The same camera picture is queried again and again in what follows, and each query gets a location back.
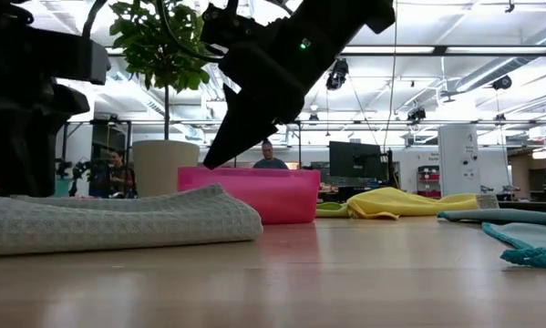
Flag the teal blue microfiber towel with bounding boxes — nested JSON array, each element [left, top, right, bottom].
[[438, 208, 546, 270]]

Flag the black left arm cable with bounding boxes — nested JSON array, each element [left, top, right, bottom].
[[81, 0, 110, 40]]

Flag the green plant in white pot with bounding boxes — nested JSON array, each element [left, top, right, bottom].
[[108, 0, 213, 199]]

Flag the black computer monitor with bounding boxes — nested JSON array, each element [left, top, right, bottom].
[[329, 140, 384, 181]]

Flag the green microfiber towel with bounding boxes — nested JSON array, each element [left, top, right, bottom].
[[315, 201, 355, 219]]

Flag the pink plastic bin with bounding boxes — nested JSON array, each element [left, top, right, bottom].
[[177, 166, 322, 226]]

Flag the yellow microfiber towel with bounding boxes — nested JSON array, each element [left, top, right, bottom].
[[346, 186, 479, 221]]

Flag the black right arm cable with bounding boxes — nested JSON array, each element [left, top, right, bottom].
[[155, 0, 226, 64]]

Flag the grey microfiber towel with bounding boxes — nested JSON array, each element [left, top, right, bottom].
[[0, 182, 264, 258]]

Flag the white cabinet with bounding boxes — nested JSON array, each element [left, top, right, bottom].
[[438, 123, 483, 198]]

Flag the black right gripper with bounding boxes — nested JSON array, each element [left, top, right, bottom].
[[201, 0, 361, 171]]

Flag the person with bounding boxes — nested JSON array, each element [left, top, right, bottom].
[[252, 139, 290, 170], [99, 149, 136, 200]]

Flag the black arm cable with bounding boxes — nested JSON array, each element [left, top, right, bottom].
[[155, 0, 226, 64], [81, 0, 110, 40]]

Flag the red shelf unit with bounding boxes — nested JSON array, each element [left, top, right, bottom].
[[417, 164, 440, 199]]

